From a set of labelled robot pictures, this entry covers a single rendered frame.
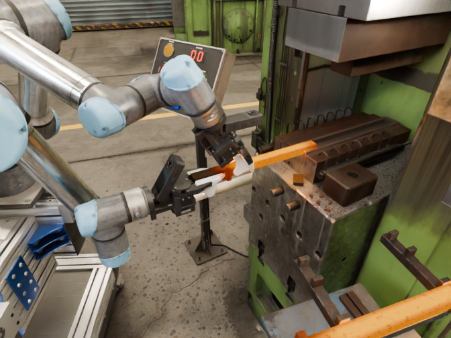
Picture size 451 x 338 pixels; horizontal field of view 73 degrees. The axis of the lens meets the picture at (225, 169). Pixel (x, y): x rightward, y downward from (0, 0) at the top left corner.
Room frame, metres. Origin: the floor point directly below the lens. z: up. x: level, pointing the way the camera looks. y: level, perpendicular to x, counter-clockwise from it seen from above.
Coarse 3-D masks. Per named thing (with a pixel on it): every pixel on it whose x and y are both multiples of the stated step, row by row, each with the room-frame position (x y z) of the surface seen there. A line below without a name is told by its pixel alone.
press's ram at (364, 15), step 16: (288, 0) 0.90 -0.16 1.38; (304, 0) 0.84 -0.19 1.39; (320, 0) 0.80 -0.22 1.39; (336, 0) 0.75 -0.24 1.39; (352, 0) 0.71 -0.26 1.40; (368, 0) 0.68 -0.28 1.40; (384, 0) 0.69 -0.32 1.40; (400, 0) 0.72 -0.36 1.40; (416, 0) 0.74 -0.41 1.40; (432, 0) 0.77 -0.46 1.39; (448, 0) 0.80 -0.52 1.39; (352, 16) 0.71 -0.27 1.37; (368, 16) 0.68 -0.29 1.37; (384, 16) 0.70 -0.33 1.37; (400, 16) 0.72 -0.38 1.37
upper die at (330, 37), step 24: (288, 24) 0.89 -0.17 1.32; (312, 24) 0.81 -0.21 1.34; (336, 24) 0.74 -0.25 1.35; (360, 24) 0.74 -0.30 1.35; (384, 24) 0.78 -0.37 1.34; (408, 24) 0.82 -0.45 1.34; (432, 24) 0.87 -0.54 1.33; (312, 48) 0.80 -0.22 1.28; (336, 48) 0.73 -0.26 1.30; (360, 48) 0.75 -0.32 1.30; (384, 48) 0.79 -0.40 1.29; (408, 48) 0.84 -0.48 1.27
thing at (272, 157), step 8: (296, 144) 0.79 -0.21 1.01; (304, 144) 0.79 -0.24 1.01; (312, 144) 0.79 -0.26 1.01; (272, 152) 0.74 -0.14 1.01; (280, 152) 0.74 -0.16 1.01; (288, 152) 0.75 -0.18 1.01; (296, 152) 0.76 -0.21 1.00; (256, 160) 0.70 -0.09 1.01; (264, 160) 0.71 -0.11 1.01; (272, 160) 0.72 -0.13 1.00; (280, 160) 0.73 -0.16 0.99; (208, 168) 0.65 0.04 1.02; (216, 168) 0.65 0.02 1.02; (224, 168) 0.65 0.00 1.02; (232, 168) 0.66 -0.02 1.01; (192, 176) 0.62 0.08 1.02; (200, 176) 0.62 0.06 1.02; (208, 176) 0.62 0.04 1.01; (224, 176) 0.65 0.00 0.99
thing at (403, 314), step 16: (448, 288) 0.31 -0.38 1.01; (400, 304) 0.28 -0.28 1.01; (416, 304) 0.28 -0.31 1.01; (432, 304) 0.28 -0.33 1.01; (448, 304) 0.28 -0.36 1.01; (352, 320) 0.25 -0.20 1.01; (368, 320) 0.25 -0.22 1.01; (384, 320) 0.25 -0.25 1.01; (400, 320) 0.25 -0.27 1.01; (416, 320) 0.26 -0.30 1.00; (304, 336) 0.22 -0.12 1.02; (320, 336) 0.23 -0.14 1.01; (336, 336) 0.23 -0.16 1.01; (352, 336) 0.23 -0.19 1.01; (368, 336) 0.23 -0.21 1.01
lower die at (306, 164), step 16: (320, 128) 0.95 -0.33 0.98; (336, 128) 0.93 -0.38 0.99; (352, 128) 0.91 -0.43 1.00; (384, 128) 0.92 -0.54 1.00; (400, 128) 0.93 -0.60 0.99; (288, 144) 0.83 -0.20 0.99; (336, 144) 0.82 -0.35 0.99; (352, 144) 0.82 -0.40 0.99; (368, 144) 0.82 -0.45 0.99; (384, 144) 0.86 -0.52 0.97; (288, 160) 0.82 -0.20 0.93; (304, 160) 0.76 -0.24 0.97; (320, 160) 0.73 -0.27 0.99; (336, 160) 0.76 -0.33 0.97; (304, 176) 0.75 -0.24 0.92
